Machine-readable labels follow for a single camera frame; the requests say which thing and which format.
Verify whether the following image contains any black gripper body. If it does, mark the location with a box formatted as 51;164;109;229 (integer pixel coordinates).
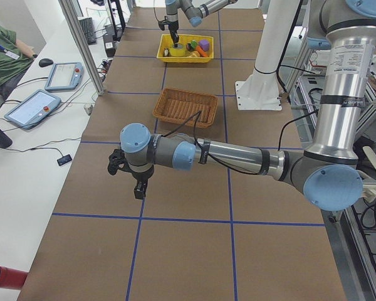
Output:
158;16;178;34
107;149;154;199

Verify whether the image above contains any yellow tape roll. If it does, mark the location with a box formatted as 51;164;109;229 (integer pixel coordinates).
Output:
169;44;187;57

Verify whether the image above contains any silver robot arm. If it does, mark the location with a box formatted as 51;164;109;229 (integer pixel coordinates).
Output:
158;0;236;46
108;1;376;211

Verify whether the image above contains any yellow woven basket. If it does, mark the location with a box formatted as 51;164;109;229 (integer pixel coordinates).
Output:
157;34;214;63

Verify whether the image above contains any brown wicker basket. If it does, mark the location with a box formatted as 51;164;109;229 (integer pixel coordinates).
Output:
153;88;218;129

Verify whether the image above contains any small black labelled jar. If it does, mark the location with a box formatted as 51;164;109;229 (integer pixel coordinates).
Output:
185;43;196;52

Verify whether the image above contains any toy croissant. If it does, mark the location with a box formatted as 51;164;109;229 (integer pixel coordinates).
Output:
187;51;202;58

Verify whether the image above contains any orange toy carrot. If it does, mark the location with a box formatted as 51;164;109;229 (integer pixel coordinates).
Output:
195;46;209;58

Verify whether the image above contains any purple foam cube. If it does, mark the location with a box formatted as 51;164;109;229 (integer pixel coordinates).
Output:
198;39;210;51

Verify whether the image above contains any small black device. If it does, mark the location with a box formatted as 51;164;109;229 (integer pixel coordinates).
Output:
56;154;72;166

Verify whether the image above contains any black keyboard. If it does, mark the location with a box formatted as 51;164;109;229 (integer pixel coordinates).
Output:
78;18;97;45

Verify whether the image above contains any lower teach pendant tablet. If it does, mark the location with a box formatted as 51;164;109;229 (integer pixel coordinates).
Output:
4;90;61;130

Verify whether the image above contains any teach pendant tablet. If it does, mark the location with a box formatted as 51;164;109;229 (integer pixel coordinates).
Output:
44;62;84;92
4;90;61;130

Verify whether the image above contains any upper teach pendant tablet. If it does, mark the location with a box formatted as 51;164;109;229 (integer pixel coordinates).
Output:
44;62;84;92

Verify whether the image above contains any black computer mouse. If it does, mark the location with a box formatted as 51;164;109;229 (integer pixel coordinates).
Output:
38;58;54;68

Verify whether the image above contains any person in green shirt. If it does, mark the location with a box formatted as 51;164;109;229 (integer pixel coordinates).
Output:
0;25;37;100

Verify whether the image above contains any red cylinder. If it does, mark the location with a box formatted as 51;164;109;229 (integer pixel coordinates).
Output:
0;266;28;290

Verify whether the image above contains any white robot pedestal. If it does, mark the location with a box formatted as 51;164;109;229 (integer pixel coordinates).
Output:
235;0;301;110

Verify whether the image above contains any aluminium frame post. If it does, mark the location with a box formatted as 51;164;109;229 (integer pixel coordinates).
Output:
58;0;105;95

